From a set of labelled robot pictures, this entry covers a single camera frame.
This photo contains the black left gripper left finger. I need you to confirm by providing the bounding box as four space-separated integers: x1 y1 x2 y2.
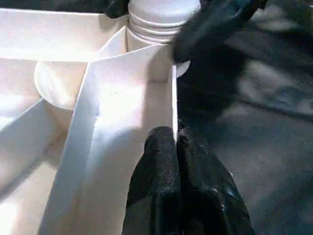
122 126 182 235

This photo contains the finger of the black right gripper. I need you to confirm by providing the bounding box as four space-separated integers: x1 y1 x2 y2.
172 0 267 64
105 0 131 19

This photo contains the white plastic table leg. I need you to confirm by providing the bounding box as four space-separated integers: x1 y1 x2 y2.
127 0 202 46

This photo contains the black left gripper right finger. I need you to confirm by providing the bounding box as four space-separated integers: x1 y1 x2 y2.
177 125 255 235

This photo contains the black plastic mat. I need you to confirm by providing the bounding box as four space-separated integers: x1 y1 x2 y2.
0 0 313 235

